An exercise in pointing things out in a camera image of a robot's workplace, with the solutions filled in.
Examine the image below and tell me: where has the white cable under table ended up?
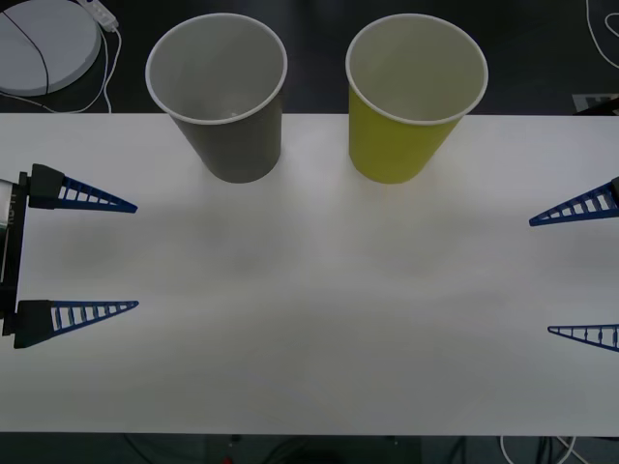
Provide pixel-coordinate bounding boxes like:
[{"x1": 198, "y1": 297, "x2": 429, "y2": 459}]
[{"x1": 499, "y1": 434, "x2": 581, "y2": 464}]

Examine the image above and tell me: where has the grey plastic waste bin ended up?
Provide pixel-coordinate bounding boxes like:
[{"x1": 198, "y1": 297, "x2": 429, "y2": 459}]
[{"x1": 144, "y1": 13, "x2": 289, "y2": 185}]

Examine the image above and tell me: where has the looped white cable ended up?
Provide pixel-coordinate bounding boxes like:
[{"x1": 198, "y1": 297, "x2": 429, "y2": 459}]
[{"x1": 585, "y1": 0, "x2": 619, "y2": 64}]

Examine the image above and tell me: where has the thin black cable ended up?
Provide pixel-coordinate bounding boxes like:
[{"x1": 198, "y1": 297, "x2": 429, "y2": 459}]
[{"x1": 0, "y1": 10, "x2": 51, "y2": 94}]

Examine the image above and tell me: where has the round white disc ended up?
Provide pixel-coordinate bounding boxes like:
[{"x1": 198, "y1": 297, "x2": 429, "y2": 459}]
[{"x1": 0, "y1": 0, "x2": 103, "y2": 97}]

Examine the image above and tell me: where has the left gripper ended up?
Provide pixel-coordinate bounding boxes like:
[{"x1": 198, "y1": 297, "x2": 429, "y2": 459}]
[{"x1": 0, "y1": 162, "x2": 140, "y2": 351}]

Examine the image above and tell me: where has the yellow-green plastic waste bin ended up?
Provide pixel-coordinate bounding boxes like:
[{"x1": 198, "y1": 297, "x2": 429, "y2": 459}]
[{"x1": 344, "y1": 13, "x2": 489, "y2": 185}]

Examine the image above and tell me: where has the white power strip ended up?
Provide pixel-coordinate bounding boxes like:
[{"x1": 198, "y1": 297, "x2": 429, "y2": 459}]
[{"x1": 79, "y1": 0, "x2": 120, "y2": 33}]

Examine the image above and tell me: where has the thin white cable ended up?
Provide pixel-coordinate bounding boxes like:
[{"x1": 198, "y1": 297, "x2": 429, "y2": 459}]
[{"x1": 0, "y1": 28, "x2": 123, "y2": 115}]

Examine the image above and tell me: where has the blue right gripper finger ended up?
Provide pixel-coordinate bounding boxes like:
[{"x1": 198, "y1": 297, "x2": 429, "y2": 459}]
[
  {"x1": 528, "y1": 176, "x2": 619, "y2": 228},
  {"x1": 546, "y1": 324, "x2": 619, "y2": 354}
]

